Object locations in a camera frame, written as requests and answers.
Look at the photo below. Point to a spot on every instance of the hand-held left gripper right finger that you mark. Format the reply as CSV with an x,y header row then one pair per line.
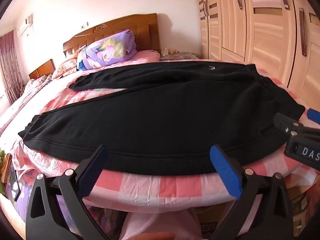
x,y
225,170

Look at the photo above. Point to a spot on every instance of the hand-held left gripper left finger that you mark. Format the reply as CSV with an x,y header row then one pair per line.
x,y
93,170

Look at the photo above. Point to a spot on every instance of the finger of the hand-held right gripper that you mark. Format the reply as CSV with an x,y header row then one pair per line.
x,y
287,126
315,116

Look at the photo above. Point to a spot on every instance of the black pants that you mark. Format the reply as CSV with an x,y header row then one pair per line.
x,y
162,120

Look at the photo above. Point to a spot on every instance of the bed with pink checked sheet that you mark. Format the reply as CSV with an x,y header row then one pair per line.
x,y
175,185

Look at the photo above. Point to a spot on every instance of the person's pale clothing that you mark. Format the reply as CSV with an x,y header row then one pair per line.
x,y
162,222

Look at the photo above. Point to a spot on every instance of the light wooden wardrobe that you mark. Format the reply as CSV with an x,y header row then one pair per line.
x,y
270,42

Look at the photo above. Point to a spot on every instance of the green and yellow cloth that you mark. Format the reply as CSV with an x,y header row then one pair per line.
x,y
5,165

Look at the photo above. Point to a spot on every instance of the bed with floral bedding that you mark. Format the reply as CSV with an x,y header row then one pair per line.
x,y
37,82

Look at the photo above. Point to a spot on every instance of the orange patterned pillow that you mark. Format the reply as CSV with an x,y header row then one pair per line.
x,y
65,67

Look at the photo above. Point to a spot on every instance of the wooden bedside cabinet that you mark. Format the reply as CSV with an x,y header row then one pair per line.
x,y
45,67

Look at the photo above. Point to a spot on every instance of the purple floral folded quilt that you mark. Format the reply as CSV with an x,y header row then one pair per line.
x,y
110,50

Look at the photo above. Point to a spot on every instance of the cloth covered nightstand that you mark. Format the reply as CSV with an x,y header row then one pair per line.
x,y
180,55

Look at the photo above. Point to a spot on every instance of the pink fuzzy pillow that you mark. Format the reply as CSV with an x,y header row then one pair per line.
x,y
147,55

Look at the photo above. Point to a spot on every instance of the maroon curtain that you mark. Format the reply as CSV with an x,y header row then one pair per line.
x,y
10,62

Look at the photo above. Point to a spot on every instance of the carved wooden headboard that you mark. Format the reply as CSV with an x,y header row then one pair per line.
x,y
120,27

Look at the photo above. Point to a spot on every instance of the white air conditioner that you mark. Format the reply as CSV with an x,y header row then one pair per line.
x,y
25,25

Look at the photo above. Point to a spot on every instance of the wall socket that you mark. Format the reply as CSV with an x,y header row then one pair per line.
x,y
85,25

